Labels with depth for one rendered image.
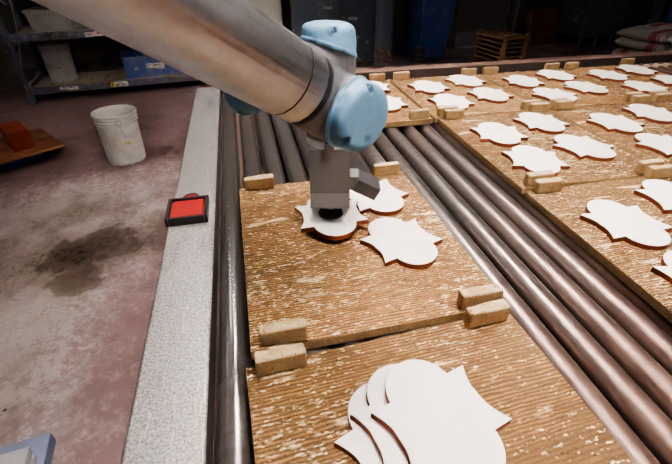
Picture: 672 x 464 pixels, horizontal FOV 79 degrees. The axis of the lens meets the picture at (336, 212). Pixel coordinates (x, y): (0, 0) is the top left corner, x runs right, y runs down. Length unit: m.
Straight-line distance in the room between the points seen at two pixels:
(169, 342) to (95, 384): 1.26
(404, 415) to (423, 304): 0.19
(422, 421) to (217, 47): 0.38
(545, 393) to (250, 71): 0.45
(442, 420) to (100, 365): 1.59
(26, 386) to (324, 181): 1.56
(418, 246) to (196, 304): 0.35
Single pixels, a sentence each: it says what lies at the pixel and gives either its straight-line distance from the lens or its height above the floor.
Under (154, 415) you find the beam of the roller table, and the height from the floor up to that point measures 0.91.
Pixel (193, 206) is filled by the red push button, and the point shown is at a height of 0.93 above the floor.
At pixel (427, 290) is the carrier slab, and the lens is 0.61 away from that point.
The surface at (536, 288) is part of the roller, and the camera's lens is 0.69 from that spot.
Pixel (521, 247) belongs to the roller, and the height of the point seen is 0.91.
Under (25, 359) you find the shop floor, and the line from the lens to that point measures 2.08.
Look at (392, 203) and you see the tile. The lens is 0.77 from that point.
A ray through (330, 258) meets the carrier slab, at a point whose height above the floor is 0.94.
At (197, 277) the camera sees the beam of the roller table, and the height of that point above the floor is 0.92.
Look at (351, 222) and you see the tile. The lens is 0.69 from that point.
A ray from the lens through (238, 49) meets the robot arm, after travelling 0.34.
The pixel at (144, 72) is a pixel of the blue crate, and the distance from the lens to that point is 5.13.
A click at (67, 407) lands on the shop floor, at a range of 1.84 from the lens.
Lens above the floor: 1.35
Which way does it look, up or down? 33 degrees down
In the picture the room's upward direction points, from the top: straight up
